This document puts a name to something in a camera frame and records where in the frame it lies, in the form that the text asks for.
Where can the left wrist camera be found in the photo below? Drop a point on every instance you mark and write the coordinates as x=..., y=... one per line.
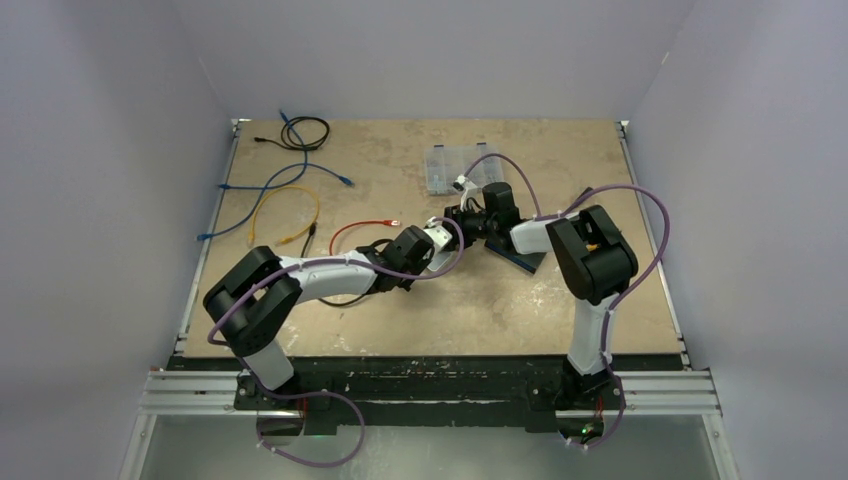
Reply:
x=439, y=235

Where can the black rectangular box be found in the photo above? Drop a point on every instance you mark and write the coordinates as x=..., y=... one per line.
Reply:
x=530, y=262

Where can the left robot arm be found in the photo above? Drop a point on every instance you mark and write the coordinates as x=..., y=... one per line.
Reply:
x=252, y=301

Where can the white network switch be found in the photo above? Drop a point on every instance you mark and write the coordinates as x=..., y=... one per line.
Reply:
x=441, y=261

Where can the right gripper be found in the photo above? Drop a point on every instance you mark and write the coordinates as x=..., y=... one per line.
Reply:
x=458, y=213

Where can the black mounting base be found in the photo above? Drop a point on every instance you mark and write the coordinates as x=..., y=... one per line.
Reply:
x=531, y=392

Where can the hammer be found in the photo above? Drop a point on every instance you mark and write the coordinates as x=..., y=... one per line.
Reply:
x=582, y=195

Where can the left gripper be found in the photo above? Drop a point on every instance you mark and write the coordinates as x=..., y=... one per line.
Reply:
x=424, y=263

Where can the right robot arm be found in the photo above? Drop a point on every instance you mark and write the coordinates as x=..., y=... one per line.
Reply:
x=596, y=262

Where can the clear plastic organizer box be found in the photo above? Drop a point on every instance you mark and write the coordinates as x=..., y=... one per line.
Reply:
x=443, y=164

